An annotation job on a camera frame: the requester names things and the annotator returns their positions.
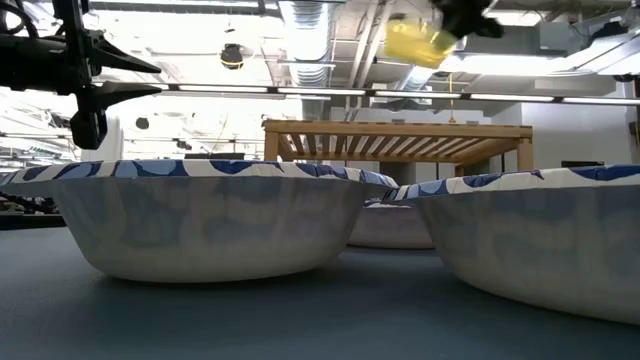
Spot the silver ventilation duct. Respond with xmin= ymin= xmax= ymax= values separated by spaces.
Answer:
xmin=277 ymin=0 xmax=346 ymax=121

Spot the black ceiling dome fixture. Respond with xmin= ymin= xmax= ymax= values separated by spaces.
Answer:
xmin=219 ymin=43 xmax=245 ymax=71

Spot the yellow translucent plastic bowl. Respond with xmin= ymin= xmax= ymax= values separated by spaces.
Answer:
xmin=383 ymin=18 xmax=459 ymax=70

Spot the black bar with light strips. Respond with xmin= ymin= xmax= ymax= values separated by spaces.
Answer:
xmin=92 ymin=82 xmax=640 ymax=107

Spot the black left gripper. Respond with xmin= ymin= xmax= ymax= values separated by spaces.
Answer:
xmin=0 ymin=0 xmax=162 ymax=151

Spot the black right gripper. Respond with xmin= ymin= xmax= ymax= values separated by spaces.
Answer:
xmin=432 ymin=0 xmax=505 ymax=40

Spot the blue patterned paper bowl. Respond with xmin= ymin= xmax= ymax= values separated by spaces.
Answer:
xmin=347 ymin=197 xmax=435 ymax=250
xmin=382 ymin=164 xmax=640 ymax=326
xmin=0 ymin=158 xmax=400 ymax=284

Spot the wooden slatted shelf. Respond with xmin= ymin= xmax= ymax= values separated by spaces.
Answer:
xmin=263 ymin=118 xmax=534 ymax=177

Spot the blue table mat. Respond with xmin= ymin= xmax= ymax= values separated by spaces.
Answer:
xmin=0 ymin=227 xmax=640 ymax=360

